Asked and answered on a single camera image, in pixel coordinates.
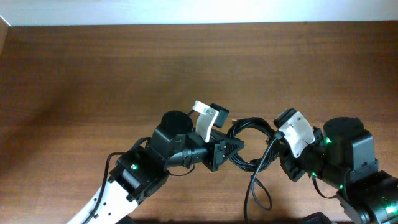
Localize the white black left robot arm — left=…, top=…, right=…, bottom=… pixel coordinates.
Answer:
left=69, top=111, right=244, bottom=224

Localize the black right camera cable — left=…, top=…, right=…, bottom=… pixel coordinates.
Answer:
left=312, top=175, right=338, bottom=200

